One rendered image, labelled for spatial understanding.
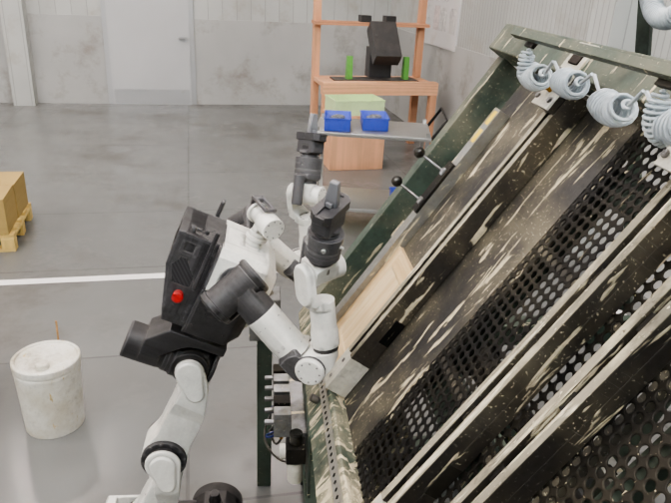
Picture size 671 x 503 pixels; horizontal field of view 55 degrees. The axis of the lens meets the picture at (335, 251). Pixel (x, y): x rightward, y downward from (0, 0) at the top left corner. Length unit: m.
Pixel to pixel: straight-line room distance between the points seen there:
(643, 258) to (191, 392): 1.31
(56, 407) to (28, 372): 0.22
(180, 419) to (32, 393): 1.26
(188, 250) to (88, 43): 9.22
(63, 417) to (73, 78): 8.18
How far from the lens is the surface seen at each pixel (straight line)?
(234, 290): 1.64
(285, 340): 1.66
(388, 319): 1.88
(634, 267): 1.30
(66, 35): 10.93
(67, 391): 3.28
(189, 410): 2.08
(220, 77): 10.86
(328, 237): 1.46
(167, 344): 1.96
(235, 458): 3.14
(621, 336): 1.18
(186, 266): 1.80
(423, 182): 2.39
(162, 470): 2.20
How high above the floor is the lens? 2.07
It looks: 23 degrees down
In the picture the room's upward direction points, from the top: 3 degrees clockwise
